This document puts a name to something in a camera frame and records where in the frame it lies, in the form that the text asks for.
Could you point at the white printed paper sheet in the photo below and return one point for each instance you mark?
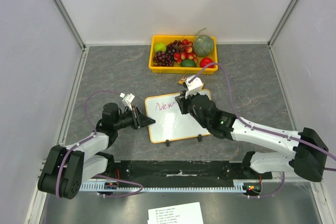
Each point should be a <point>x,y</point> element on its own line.
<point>186,213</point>

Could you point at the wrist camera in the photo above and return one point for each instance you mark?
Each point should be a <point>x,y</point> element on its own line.
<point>193,85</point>
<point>127,99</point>

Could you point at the green apple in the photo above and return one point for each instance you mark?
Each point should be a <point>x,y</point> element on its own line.
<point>160,47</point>

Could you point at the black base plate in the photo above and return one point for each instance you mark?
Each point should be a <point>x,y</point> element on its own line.
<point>181,174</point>

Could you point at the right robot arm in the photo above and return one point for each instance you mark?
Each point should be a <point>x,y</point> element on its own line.
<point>303,153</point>

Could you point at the red tomato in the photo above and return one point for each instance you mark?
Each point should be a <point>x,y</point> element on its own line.
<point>205,61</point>

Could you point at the green avocado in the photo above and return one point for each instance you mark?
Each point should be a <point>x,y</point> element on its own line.
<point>189,63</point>

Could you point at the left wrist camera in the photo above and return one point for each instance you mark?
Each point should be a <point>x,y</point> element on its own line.
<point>127,99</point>

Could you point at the green netted melon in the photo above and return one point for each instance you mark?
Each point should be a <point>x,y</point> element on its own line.
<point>203,45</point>

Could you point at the red grape bunch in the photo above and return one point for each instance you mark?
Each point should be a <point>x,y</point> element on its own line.
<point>183,49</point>

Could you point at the grey slotted cable duct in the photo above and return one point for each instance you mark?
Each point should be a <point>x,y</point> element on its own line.
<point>110,186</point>

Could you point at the yellow plastic tray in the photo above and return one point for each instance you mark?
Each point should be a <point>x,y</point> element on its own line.
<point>177,68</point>

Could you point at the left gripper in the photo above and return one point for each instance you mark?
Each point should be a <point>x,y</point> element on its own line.
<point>144,120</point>

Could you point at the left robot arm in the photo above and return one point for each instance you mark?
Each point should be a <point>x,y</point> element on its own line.
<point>67,167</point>

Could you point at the yellow framed whiteboard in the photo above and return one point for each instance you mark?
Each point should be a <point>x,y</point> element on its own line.
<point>170,124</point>

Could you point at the dark purple grape bunch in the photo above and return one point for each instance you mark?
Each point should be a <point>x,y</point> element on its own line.
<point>164,59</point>

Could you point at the yellow candy packet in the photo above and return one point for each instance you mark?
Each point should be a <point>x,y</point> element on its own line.
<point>182,80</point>

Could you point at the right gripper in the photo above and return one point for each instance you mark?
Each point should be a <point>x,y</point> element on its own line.
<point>184,104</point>

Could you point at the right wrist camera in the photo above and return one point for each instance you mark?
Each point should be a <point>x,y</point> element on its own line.
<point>193,85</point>

